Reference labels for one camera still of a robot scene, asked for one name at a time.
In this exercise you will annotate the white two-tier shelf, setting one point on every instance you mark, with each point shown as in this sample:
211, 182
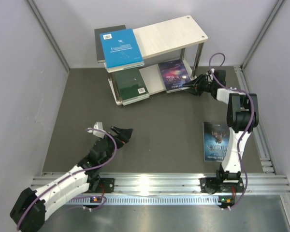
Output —
162, 38

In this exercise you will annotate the slotted cable duct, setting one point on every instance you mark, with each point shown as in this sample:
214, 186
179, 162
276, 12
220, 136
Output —
146, 200

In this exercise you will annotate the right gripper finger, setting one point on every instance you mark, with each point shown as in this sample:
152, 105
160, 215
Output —
194, 91
193, 83

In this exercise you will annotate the purple galaxy cover book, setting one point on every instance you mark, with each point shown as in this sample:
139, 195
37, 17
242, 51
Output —
174, 75

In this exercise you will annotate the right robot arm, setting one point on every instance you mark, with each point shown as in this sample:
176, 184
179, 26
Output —
242, 117

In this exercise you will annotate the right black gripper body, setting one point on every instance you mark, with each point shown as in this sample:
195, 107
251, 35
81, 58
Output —
206, 86

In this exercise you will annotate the black glossy book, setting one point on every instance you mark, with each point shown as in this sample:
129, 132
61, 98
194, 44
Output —
98, 44

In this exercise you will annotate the bright blue book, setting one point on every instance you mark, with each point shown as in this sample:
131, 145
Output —
121, 50

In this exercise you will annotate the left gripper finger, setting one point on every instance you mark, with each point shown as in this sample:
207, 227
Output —
115, 129
125, 135

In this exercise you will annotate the aluminium front rail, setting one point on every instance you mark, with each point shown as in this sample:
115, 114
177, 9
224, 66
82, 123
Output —
188, 184

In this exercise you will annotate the dark blue Wuthering Heights book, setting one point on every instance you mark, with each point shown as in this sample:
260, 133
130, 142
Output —
215, 141

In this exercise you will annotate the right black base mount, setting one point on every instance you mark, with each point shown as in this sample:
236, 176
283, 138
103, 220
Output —
211, 185

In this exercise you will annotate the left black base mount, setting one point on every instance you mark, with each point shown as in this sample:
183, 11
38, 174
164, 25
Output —
105, 185

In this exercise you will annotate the dark green book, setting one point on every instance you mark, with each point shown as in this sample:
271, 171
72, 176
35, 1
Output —
131, 85

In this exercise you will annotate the pale grey-green book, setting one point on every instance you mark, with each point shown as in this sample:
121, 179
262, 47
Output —
136, 99

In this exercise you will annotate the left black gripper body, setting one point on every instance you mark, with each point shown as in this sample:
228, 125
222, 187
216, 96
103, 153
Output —
119, 143

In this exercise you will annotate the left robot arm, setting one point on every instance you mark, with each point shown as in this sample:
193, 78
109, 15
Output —
33, 207

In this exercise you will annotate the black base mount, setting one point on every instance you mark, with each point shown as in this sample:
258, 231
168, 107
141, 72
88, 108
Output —
105, 185
211, 185

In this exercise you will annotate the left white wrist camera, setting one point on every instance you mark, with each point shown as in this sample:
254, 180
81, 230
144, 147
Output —
97, 130

